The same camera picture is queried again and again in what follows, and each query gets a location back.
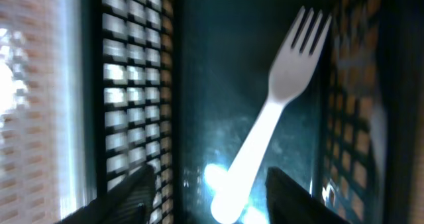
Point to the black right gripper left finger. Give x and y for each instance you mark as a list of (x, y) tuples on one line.
[(131, 201)]

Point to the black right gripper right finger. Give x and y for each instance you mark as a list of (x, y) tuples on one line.
[(289, 203)]

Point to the white plastic fork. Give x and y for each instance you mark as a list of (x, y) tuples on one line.
[(290, 74)]

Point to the clear plastic basket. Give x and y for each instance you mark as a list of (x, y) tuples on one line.
[(42, 154)]

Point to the dark green plastic basket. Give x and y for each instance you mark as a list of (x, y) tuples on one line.
[(178, 85)]

